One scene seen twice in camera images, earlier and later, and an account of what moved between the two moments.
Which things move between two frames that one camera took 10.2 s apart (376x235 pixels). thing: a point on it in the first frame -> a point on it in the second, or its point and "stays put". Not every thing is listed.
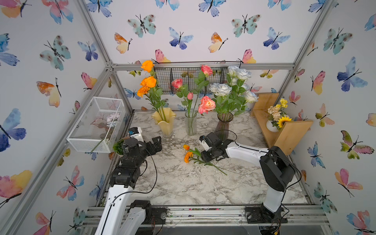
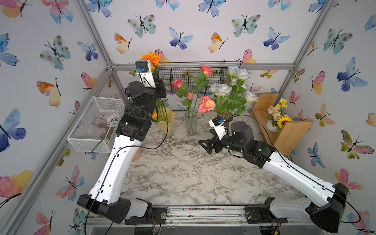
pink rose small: [190, 96] stays put
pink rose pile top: [207, 105] stays put
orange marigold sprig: [189, 156] -> [154, 59]
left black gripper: [157, 146] -> [157, 87]
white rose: [242, 74] stays put
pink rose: [206, 71] stays put
